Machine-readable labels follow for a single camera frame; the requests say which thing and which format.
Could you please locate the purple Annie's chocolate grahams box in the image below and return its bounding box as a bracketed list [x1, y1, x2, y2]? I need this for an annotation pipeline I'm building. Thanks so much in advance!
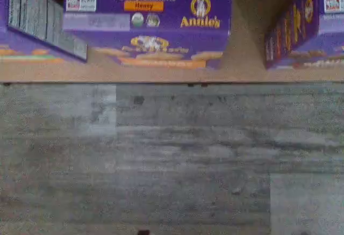
[264, 0, 344, 71]

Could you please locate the particle board shelf panel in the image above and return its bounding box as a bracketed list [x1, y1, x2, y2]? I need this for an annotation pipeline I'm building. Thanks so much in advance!
[0, 0, 344, 85]

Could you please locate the purple Annie's honey grahams box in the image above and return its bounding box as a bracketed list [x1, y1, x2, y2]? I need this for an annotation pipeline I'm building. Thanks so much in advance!
[63, 0, 232, 71]

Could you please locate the purple Annie's hidden veggie box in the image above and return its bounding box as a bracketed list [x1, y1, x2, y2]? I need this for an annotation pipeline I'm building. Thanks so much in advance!
[0, 0, 89, 64]

